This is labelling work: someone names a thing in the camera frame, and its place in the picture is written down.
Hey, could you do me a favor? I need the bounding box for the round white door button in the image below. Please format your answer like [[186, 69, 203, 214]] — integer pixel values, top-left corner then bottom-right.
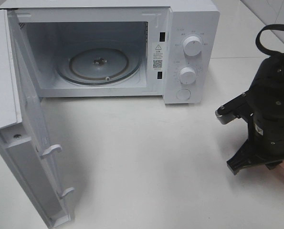
[[177, 89, 191, 101]]

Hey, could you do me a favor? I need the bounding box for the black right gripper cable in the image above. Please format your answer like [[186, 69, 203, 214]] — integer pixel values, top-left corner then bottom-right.
[[255, 23, 284, 59]]

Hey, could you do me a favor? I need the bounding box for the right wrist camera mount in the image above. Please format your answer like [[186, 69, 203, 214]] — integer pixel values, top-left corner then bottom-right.
[[215, 91, 253, 125]]

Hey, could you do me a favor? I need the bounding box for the lower white timer knob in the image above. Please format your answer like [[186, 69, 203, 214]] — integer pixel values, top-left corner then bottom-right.
[[179, 67, 197, 84]]

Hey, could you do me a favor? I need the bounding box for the white warning label sticker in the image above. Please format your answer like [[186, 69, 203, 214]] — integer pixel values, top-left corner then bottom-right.
[[151, 42, 166, 71]]

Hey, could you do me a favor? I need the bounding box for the glass microwave turntable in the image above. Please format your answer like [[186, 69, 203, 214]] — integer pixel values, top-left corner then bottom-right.
[[56, 40, 145, 86]]

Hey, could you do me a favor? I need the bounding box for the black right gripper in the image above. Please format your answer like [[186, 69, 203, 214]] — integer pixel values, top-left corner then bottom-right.
[[227, 54, 284, 175]]

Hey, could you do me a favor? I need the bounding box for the white microwave oven body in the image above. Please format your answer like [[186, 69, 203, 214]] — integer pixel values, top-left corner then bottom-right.
[[0, 0, 220, 104]]

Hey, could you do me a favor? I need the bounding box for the upper white power knob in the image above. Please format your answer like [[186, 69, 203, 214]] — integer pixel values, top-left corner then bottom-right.
[[183, 36, 202, 56]]

